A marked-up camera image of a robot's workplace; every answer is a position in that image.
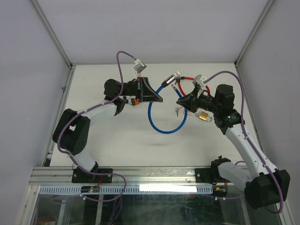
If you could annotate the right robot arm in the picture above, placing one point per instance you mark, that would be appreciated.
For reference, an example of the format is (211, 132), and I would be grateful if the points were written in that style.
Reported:
(263, 183)

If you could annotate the white slotted cable duct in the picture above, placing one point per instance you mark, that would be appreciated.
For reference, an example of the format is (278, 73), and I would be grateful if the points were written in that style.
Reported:
(128, 190)

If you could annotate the red cable lock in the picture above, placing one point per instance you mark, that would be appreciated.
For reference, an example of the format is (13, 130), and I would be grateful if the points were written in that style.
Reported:
(184, 84)

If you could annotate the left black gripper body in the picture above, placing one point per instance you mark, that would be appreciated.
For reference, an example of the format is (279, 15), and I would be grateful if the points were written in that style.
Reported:
(133, 89)

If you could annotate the aluminium mounting rail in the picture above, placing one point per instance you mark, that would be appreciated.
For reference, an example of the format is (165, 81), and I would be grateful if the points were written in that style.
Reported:
(58, 175)

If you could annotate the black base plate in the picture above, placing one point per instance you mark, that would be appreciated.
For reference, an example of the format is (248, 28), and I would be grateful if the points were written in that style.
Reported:
(80, 176)
(203, 175)

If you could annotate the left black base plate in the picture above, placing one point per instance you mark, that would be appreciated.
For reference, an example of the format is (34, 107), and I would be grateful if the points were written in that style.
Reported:
(80, 176)

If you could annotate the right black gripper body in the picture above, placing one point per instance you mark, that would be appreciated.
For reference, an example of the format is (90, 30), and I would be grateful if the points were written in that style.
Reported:
(207, 103)

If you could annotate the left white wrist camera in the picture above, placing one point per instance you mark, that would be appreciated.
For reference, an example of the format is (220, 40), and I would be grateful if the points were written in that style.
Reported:
(139, 67)

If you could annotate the blue cable lock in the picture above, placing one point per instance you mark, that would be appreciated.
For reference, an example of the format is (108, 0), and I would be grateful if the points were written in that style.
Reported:
(165, 118)

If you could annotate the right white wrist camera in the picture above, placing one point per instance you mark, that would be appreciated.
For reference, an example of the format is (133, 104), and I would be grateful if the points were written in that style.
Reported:
(199, 84)

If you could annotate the orange black padlock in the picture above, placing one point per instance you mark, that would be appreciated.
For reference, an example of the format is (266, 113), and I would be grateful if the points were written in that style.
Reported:
(134, 101)

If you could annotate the small padlock keys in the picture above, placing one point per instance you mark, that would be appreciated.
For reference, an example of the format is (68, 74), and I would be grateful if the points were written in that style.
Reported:
(177, 110)

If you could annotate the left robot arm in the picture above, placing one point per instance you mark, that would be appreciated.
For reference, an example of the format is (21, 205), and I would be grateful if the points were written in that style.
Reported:
(72, 130)

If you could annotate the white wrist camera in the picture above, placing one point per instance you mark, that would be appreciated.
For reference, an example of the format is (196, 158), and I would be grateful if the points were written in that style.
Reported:
(199, 84)
(139, 67)

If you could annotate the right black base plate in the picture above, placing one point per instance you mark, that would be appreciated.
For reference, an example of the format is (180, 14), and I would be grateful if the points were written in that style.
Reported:
(203, 175)

